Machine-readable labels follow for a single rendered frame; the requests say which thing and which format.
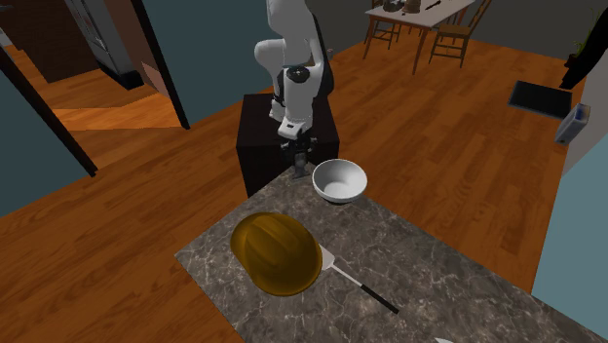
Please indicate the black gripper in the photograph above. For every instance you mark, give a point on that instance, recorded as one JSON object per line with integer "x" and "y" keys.
{"x": 300, "y": 145}

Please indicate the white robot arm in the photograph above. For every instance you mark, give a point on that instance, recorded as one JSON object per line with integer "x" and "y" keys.
{"x": 294, "y": 42}

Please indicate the dark robot stand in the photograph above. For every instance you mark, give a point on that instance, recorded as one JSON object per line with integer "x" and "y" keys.
{"x": 266, "y": 142}

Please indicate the white bowl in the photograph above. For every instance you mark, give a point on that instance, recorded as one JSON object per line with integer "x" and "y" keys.
{"x": 339, "y": 179}

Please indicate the yellow hard hat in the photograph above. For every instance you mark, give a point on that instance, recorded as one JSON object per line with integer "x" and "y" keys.
{"x": 278, "y": 254}

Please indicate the wooden chair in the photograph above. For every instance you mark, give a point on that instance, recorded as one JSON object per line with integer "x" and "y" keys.
{"x": 451, "y": 33}
{"x": 382, "y": 29}

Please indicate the wooden dining table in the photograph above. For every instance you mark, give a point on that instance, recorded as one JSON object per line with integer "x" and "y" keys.
{"x": 430, "y": 18}

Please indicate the grey refrigerator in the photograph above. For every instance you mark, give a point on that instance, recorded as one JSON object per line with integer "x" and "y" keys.
{"x": 102, "y": 40}

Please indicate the small white object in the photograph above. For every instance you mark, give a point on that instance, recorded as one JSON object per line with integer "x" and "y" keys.
{"x": 445, "y": 340}

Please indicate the dark floor mat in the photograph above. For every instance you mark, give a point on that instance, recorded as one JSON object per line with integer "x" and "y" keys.
{"x": 540, "y": 99}

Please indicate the white and blue box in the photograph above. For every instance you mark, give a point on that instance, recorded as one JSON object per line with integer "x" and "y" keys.
{"x": 572, "y": 124}

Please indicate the dark potted plant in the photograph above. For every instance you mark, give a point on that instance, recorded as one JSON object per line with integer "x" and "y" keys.
{"x": 582, "y": 61}

